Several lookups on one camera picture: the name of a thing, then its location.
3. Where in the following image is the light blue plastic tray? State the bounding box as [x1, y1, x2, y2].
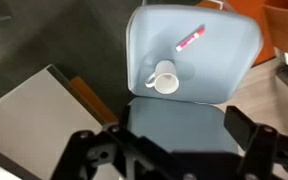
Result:
[126, 4, 264, 105]

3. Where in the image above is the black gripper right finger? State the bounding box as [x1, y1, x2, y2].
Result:
[223, 105, 288, 180]

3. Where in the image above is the grey desk with orange edge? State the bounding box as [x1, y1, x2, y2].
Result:
[0, 64, 119, 180]

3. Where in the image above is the red and white marker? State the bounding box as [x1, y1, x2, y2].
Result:
[175, 27, 206, 53]

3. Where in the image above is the brown wooden panel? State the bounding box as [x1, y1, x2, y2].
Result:
[263, 4, 288, 60]

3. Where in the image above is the white ceramic mug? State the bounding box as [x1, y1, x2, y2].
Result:
[144, 60, 180, 96]

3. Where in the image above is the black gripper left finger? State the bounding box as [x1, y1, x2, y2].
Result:
[50, 105, 185, 180]

